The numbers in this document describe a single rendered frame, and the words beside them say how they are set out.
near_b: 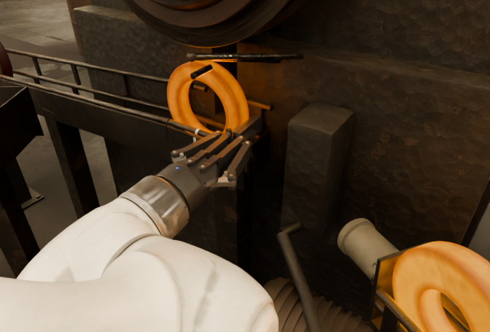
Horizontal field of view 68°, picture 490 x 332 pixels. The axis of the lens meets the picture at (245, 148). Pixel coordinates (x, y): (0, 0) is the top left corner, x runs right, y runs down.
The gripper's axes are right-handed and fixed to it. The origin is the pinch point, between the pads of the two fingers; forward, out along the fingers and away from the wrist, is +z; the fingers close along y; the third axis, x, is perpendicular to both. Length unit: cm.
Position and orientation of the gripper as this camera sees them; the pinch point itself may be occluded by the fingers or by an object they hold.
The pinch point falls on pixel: (247, 130)
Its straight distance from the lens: 65.2
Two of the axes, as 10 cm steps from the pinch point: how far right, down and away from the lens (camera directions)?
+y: 8.3, 3.0, -4.8
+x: -0.5, -8.1, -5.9
